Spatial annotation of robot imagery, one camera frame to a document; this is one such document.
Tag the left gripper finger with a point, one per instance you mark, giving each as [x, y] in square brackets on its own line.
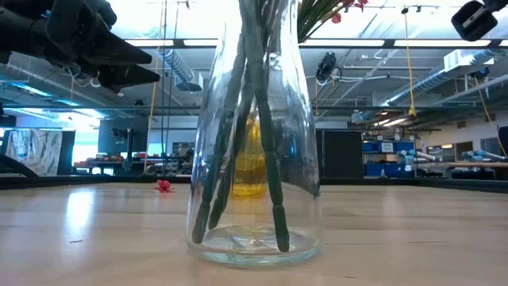
[115, 49]
[127, 77]

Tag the green flower stems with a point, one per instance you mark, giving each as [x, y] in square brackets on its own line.
[222, 198]

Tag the clear glass vase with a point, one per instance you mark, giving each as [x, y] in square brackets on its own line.
[254, 254]

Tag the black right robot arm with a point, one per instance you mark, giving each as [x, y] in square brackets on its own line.
[474, 20]

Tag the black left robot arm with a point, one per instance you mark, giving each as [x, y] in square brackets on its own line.
[16, 28]

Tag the yellow glass vase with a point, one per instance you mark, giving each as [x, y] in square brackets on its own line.
[250, 167]

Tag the loose red flower blossom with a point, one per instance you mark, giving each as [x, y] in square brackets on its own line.
[163, 186]

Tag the leaf patterned cloth panel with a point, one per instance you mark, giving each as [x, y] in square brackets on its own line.
[35, 151]

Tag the black hanging spotlight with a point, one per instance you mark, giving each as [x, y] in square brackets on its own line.
[327, 65]

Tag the large black board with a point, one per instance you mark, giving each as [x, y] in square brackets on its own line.
[343, 153]

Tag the blue storage bins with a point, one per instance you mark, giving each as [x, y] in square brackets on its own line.
[387, 147]

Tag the wooden workbench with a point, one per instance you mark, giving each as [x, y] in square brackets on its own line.
[476, 164]

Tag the silver spiral air duct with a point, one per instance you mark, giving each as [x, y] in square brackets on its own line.
[176, 65]

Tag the long silver air duct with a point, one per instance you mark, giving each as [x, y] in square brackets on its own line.
[397, 97]

